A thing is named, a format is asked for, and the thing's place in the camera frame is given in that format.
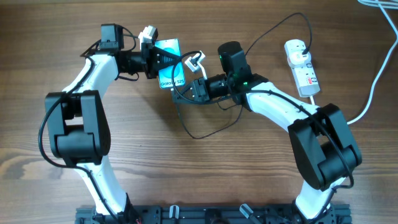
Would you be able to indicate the white power strip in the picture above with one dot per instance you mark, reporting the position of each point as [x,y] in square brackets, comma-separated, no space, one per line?
[299,60]

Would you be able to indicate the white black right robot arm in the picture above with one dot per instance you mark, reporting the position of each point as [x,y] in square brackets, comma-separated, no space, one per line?
[325,151]

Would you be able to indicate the teal screen smartphone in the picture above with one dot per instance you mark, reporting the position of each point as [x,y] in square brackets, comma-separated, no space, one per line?
[165,74]

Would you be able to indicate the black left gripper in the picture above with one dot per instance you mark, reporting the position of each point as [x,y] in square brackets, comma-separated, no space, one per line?
[152,63]

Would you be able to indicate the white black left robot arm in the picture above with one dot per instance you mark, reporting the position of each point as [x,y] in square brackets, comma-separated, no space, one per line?
[75,134]

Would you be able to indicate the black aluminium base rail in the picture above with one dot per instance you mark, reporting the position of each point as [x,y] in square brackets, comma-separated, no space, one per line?
[273,213]

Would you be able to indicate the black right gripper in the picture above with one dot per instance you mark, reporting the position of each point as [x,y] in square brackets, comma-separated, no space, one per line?
[200,91]

